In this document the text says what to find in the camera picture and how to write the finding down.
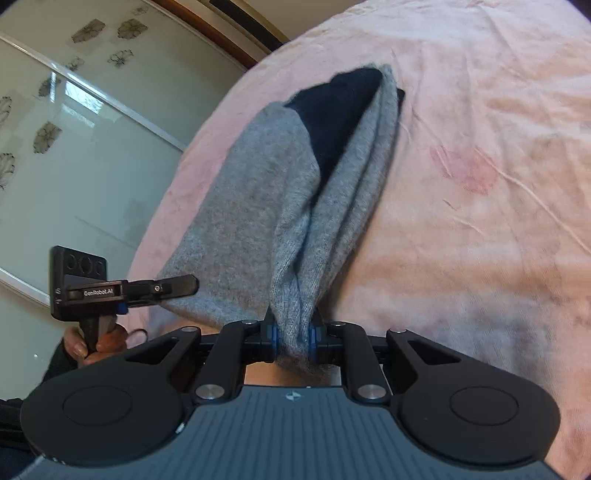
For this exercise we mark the pink blanket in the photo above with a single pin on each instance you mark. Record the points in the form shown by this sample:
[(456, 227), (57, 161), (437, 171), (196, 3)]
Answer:
[(485, 207)]

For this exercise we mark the gold tower air conditioner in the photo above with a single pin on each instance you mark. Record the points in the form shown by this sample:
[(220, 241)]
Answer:
[(258, 23)]

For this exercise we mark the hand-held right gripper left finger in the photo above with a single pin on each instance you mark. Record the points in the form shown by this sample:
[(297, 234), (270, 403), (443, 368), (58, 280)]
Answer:
[(275, 342)]

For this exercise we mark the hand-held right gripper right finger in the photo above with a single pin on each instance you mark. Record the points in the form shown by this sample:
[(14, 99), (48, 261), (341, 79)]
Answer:
[(313, 344)]

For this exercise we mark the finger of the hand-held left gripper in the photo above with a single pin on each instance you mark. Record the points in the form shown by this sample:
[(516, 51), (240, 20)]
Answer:
[(161, 288)]

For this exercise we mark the person's dark clothing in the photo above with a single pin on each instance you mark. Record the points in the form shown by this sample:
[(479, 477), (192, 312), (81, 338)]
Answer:
[(16, 438)]

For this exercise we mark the person's left hand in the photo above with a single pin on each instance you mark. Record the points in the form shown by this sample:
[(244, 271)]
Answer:
[(113, 341)]

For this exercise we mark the grey sweater with navy sleeves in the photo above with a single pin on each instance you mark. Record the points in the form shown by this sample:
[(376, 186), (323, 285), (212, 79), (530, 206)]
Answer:
[(258, 194)]

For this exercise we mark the glass wardrobe sliding doors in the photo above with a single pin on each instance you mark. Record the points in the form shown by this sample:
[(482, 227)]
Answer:
[(92, 184)]

